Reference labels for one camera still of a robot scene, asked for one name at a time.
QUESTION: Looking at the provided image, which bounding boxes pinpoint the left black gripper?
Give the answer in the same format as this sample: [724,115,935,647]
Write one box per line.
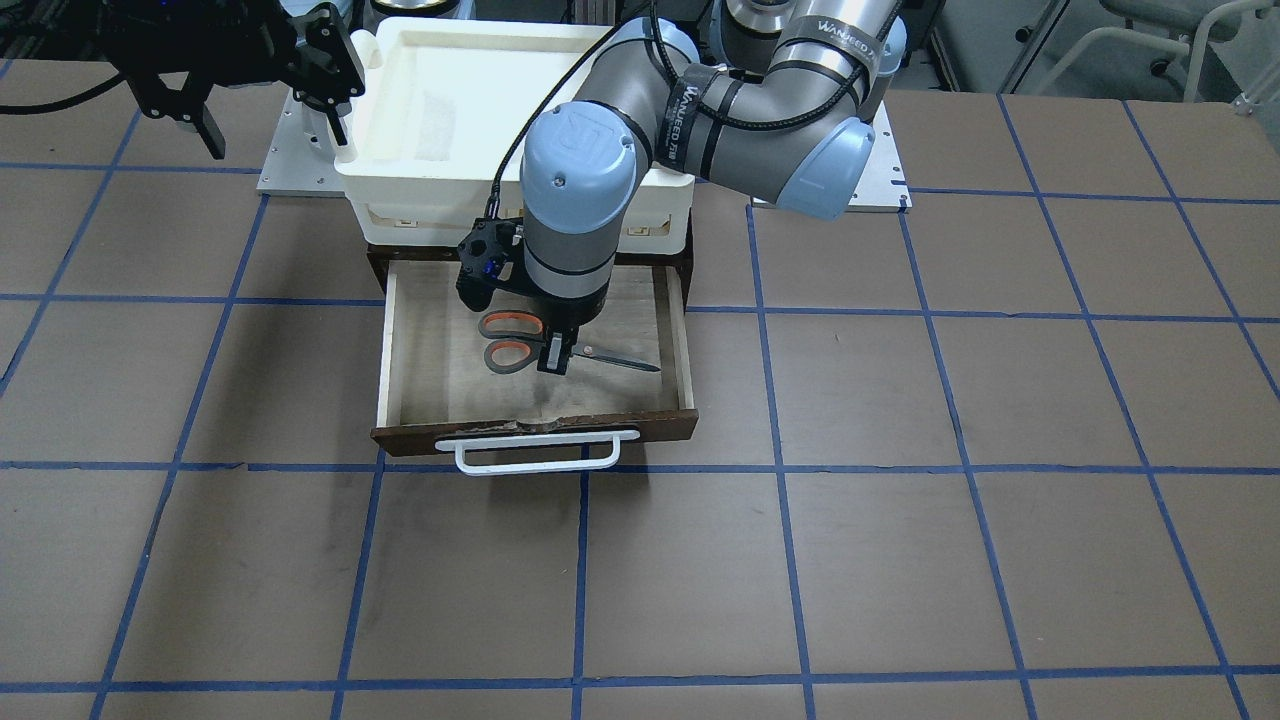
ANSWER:
[535,295,605,375]

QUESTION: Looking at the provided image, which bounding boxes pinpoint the cream plastic storage box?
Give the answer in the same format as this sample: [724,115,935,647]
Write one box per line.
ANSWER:
[334,15,695,249]

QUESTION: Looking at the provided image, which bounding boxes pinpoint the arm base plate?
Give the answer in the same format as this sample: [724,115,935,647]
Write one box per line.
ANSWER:
[257,94,344,199]

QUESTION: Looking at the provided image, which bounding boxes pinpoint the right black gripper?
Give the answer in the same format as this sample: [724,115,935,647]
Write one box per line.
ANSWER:
[100,1,366,160]

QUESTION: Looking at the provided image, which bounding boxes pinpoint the grey orange scissors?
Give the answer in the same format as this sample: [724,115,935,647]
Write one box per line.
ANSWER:
[477,311,660,374]

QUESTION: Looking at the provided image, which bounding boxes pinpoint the wooden drawer with white handle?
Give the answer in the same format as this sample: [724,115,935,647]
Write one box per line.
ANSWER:
[371,260,699,474]

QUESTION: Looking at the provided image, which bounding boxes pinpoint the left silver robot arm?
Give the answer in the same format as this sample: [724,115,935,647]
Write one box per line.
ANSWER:
[520,1,905,374]

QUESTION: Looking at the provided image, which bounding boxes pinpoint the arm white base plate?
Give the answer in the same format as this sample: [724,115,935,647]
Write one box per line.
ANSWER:
[751,108,913,222]

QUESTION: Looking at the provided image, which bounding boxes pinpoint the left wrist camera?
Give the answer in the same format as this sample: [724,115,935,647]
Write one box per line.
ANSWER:
[454,218,532,313]

